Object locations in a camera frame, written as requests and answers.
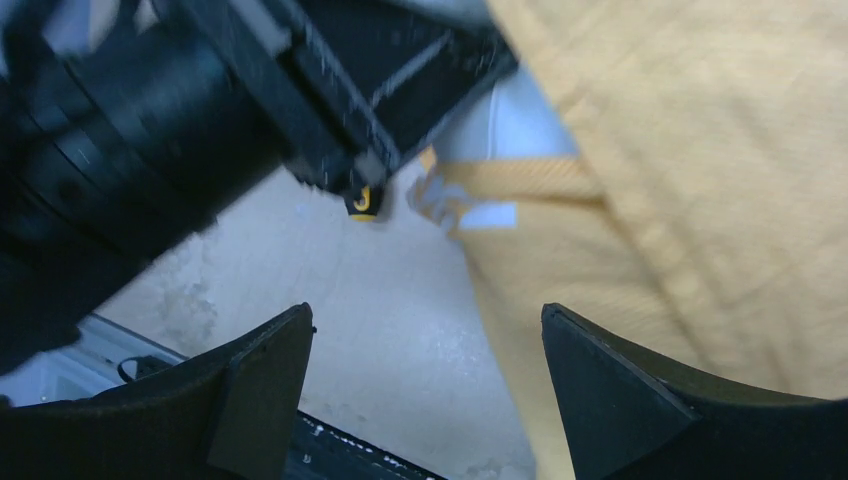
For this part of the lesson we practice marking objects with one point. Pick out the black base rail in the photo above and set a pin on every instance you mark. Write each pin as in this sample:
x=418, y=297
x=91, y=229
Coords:
x=319, y=450

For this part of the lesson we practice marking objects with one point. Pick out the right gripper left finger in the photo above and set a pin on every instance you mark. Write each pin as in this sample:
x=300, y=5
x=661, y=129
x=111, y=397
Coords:
x=226, y=414

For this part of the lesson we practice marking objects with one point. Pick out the orange Mickey Mouse pillowcase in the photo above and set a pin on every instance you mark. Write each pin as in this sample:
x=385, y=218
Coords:
x=704, y=215

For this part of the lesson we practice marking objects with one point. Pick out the white pillow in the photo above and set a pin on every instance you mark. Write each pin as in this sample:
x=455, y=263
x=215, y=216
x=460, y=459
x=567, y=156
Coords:
x=512, y=122

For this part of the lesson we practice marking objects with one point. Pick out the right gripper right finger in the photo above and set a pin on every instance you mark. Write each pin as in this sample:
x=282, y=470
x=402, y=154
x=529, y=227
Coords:
x=631, y=413

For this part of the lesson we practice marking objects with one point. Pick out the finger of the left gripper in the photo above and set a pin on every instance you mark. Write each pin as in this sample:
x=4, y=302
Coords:
x=391, y=78

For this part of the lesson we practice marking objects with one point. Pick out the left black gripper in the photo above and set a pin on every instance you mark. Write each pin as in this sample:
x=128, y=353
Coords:
x=208, y=108

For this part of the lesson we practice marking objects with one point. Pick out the aluminium frame profile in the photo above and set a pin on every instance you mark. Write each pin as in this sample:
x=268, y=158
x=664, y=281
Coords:
x=106, y=356

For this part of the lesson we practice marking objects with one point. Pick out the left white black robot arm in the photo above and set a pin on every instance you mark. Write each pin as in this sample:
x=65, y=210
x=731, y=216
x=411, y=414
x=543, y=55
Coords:
x=111, y=158

